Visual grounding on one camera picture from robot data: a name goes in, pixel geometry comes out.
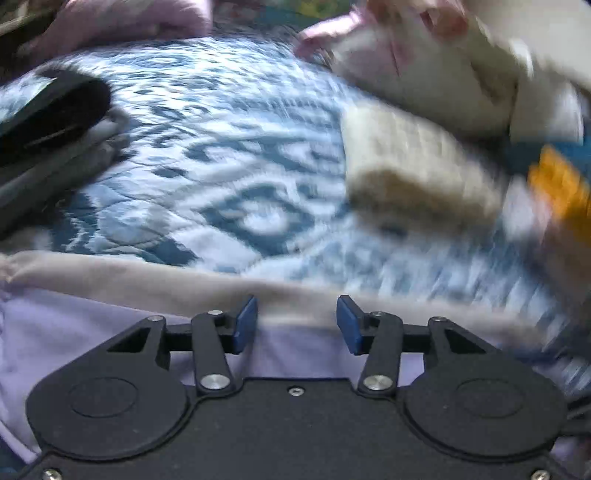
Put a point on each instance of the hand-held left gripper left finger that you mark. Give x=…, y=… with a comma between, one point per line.
x=244, y=325

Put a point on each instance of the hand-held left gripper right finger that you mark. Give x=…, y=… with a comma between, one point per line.
x=348, y=325

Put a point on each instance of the blue patterned quilt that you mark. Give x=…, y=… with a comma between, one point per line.
x=221, y=184

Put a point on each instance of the orange object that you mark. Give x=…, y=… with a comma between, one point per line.
x=561, y=184

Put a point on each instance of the pink cloth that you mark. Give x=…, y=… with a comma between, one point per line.
x=332, y=27

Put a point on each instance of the colourful alphabet play mat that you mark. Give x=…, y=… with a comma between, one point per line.
x=318, y=5

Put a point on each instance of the grey folded clothes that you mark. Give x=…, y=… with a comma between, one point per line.
x=46, y=184

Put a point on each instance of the white cloth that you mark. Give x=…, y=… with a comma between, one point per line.
x=545, y=69

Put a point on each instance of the lavender pants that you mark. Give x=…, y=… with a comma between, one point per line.
x=69, y=332

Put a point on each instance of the cream quilted garment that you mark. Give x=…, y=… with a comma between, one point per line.
x=406, y=157

